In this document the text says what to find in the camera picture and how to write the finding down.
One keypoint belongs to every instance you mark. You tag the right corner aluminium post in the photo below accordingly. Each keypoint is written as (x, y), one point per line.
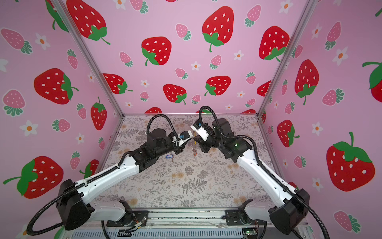
(294, 39)

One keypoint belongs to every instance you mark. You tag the left corner aluminium post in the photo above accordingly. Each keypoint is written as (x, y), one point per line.
(78, 38)

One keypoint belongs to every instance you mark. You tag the key with blue tag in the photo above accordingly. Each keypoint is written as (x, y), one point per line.
(170, 156)

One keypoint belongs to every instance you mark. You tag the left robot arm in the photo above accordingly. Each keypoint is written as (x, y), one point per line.
(75, 208)

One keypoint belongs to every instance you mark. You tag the corner aluminium post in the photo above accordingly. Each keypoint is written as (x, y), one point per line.
(78, 38)
(294, 39)

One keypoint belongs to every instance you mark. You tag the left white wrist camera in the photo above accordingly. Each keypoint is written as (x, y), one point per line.
(185, 137)

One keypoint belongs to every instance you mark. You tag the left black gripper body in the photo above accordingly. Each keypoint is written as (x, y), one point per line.
(177, 151)

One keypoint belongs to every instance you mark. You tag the key with red tag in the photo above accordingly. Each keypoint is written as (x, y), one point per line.
(195, 152)

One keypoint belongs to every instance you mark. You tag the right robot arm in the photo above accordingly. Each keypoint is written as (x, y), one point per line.
(289, 206)

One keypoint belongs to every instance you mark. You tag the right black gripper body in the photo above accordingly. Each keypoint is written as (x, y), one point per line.
(205, 145)

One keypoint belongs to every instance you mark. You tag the grey strap keyring yellow clasp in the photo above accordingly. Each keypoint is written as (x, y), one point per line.
(194, 145)

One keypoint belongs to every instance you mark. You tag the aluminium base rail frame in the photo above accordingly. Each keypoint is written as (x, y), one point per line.
(181, 223)

